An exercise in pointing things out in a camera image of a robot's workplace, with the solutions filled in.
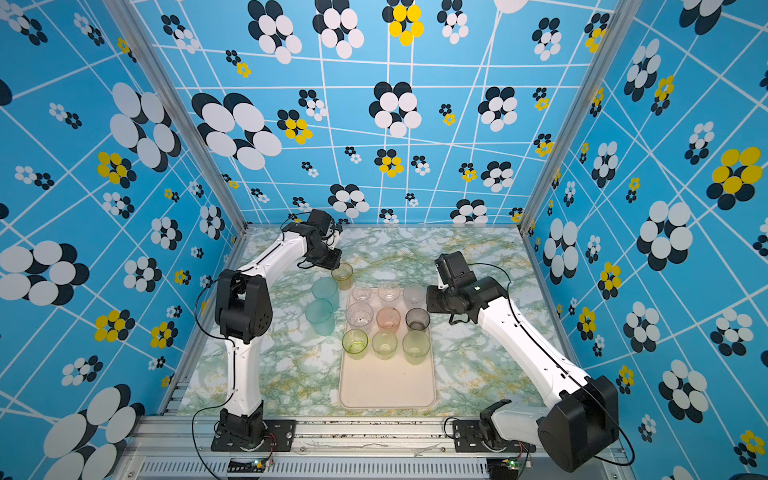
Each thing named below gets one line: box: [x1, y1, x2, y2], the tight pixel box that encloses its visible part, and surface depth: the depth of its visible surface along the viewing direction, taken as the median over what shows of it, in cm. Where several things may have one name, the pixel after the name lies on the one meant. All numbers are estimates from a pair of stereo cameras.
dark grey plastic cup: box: [405, 307, 431, 331], surface depth 90 cm
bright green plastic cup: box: [342, 328, 369, 361], surface depth 89 cm
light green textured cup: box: [402, 330, 431, 365], surface depth 87 cm
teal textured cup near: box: [305, 298, 335, 337], surface depth 93 cm
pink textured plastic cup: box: [376, 307, 401, 333], surface depth 91 cm
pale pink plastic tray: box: [339, 332, 437, 410], surface depth 84 cm
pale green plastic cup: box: [371, 331, 398, 361], surface depth 88 cm
